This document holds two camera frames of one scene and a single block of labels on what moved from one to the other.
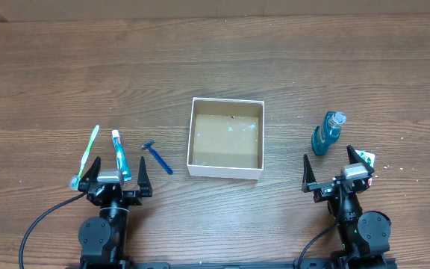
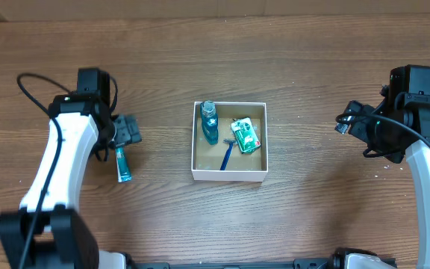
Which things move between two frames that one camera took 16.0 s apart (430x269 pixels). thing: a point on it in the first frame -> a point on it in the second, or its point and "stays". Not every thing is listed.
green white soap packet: x=370 y=158 -> x=245 y=134
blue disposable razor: x=148 y=146 -> x=231 y=142
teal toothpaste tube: x=121 y=156 stays
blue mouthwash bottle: x=329 y=133 -> x=210 y=120
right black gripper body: x=322 y=190 -> x=363 y=128
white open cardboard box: x=226 y=138 stays
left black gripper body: x=132 y=198 -> x=125 y=131
